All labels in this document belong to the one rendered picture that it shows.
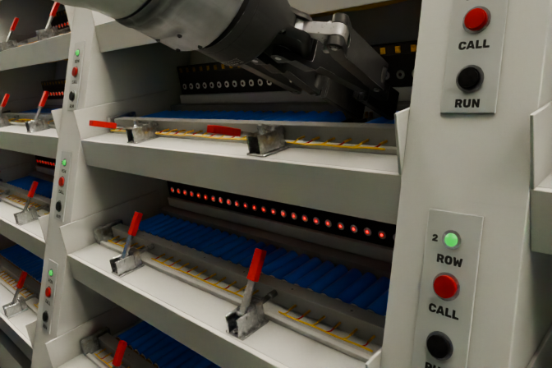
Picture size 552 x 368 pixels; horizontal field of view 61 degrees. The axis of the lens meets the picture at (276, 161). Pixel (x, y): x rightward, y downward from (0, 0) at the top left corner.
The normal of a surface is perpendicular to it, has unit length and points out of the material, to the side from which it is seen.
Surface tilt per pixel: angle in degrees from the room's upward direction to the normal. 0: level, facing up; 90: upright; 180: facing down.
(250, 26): 120
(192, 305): 21
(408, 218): 90
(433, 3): 90
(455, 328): 90
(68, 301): 90
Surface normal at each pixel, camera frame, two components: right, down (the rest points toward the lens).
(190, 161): -0.69, 0.28
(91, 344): 0.71, 0.07
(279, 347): -0.14, -0.96
